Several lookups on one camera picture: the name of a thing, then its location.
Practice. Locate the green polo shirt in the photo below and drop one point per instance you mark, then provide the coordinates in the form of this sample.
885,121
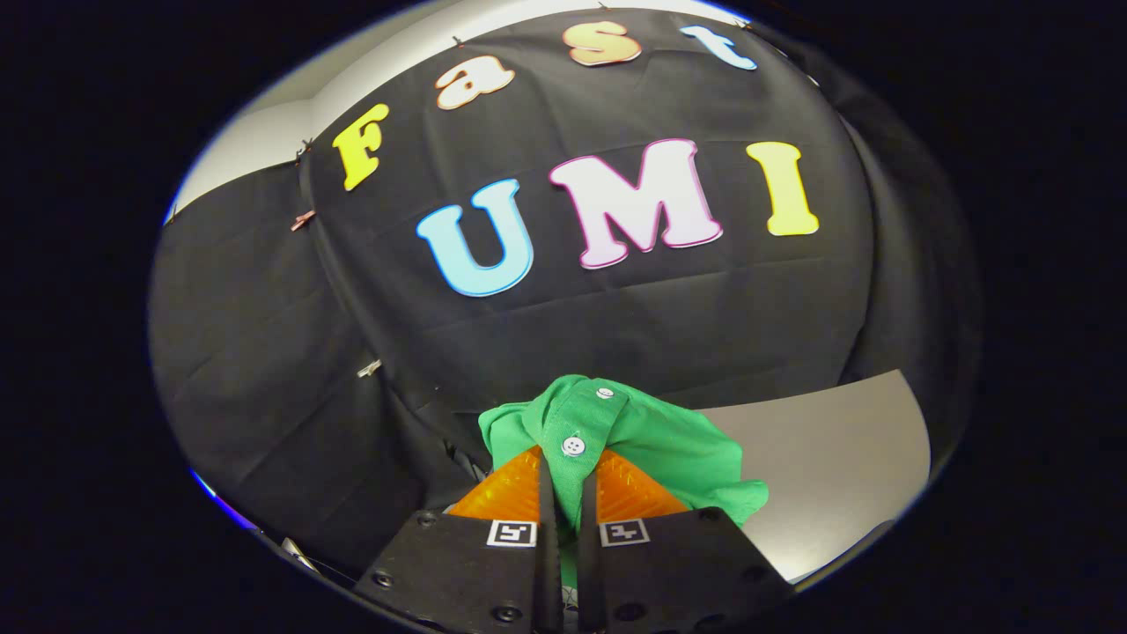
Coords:
669,440

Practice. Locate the grey metal cabinet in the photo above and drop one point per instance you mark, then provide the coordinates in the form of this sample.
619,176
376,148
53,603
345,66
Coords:
836,458

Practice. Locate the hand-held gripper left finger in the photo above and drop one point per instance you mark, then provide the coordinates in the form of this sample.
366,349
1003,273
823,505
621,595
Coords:
550,546

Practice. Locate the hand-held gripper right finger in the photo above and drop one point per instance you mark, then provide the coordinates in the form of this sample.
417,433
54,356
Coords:
588,563

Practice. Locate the black backdrop cloth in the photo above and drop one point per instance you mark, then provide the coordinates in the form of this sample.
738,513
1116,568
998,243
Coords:
616,326

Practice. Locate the copper cloth clip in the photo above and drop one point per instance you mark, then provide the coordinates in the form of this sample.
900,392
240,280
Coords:
302,220

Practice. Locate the silver cloth clip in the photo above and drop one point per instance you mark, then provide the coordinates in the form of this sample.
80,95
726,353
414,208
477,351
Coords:
370,368

